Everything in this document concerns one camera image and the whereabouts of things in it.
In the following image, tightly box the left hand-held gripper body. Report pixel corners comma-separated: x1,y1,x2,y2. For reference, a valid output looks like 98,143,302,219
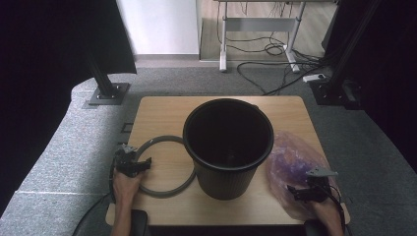
113,144,140,179

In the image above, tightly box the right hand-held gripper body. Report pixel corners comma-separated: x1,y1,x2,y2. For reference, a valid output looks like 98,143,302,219
306,166,338,204

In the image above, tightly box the translucent pink plastic bag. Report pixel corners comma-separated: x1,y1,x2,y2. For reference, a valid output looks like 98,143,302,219
265,131,344,221

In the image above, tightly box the grey bin rim ring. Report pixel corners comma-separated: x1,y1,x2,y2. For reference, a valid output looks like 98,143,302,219
134,135,197,199

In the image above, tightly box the dark grey trash bin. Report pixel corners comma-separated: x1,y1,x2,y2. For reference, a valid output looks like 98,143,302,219
182,97,275,202

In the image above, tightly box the person's right hand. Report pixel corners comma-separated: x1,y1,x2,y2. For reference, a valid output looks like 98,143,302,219
308,197,343,229

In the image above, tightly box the person's left hand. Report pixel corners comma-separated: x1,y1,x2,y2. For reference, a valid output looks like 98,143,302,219
112,170,146,206

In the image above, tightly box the black armrest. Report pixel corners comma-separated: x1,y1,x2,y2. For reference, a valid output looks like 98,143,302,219
130,209,150,236
302,219,328,236

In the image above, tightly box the black metal stand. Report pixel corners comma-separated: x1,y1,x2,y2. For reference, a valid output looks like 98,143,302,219
86,53,131,106
309,0,383,110

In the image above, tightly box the white power strip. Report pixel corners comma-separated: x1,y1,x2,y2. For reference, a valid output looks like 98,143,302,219
302,73,328,84

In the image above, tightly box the black curtain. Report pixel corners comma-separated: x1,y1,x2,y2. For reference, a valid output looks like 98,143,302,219
323,0,417,175
0,0,139,215

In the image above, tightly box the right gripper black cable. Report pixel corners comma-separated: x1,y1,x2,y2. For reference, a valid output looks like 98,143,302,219
328,185,347,232

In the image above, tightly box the long black floor cable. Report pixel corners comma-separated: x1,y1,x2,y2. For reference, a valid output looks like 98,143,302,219
235,60,330,96

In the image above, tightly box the coiled black cable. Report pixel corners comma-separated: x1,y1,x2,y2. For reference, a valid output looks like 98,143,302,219
263,41,287,57

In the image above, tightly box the white desk frame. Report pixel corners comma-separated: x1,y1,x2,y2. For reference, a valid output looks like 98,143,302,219
214,0,338,74

